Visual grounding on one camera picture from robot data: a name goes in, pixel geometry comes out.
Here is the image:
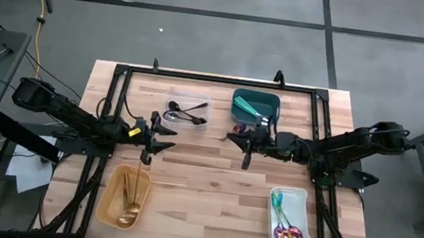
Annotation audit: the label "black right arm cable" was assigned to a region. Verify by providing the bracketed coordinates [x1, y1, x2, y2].
[265, 115, 319, 163]

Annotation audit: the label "white plastic bin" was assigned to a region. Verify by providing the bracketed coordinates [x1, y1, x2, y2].
[263, 183, 319, 238]

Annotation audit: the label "yellow plastic bin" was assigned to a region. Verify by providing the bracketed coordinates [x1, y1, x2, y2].
[93, 161, 154, 233]

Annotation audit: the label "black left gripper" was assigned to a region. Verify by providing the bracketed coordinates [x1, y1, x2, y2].
[129, 107, 181, 169]

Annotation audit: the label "teal plastic bin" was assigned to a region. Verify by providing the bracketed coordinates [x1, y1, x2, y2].
[228, 87, 283, 130]

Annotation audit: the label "black rig post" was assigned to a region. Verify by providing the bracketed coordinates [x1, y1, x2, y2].
[0, 109, 68, 165]

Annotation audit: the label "clear plastic bin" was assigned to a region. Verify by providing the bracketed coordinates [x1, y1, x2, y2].
[159, 90, 213, 133]

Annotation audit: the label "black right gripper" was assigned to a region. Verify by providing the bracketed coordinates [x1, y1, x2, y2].
[222, 117, 289, 175]

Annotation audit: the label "white paper sheets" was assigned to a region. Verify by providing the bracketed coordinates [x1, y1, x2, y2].
[2, 131, 60, 198]

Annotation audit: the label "teal-handled silver utensil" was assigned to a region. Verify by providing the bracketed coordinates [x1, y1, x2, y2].
[231, 96, 273, 125]
[232, 95, 274, 123]
[231, 101, 273, 127]
[230, 99, 271, 126]

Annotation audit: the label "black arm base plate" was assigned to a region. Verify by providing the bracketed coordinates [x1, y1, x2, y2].
[306, 156, 382, 194]
[53, 133, 117, 161]

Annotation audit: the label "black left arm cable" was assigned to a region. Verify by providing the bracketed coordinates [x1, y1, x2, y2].
[94, 90, 135, 125]

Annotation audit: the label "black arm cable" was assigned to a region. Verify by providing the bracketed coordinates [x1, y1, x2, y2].
[265, 115, 319, 163]
[94, 90, 135, 125]

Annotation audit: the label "black aluminium table frame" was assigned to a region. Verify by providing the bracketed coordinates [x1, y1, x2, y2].
[33, 55, 390, 238]

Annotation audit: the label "iridescent thin utensil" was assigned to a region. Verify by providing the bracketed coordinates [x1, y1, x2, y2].
[266, 193, 290, 238]

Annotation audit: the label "yellow tape label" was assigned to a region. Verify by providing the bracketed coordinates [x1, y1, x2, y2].
[127, 126, 143, 139]

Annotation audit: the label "iridescent spoon blue handle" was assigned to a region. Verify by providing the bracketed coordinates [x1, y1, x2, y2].
[272, 192, 309, 238]

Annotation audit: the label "purple iridescent spoon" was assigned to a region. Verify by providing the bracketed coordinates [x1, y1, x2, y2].
[233, 122, 248, 136]

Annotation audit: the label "yellow cable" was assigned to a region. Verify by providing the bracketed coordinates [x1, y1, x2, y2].
[0, 0, 51, 80]

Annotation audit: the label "gold spoon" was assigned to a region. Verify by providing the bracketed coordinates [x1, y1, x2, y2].
[127, 160, 147, 215]
[119, 172, 138, 218]
[115, 171, 142, 230]

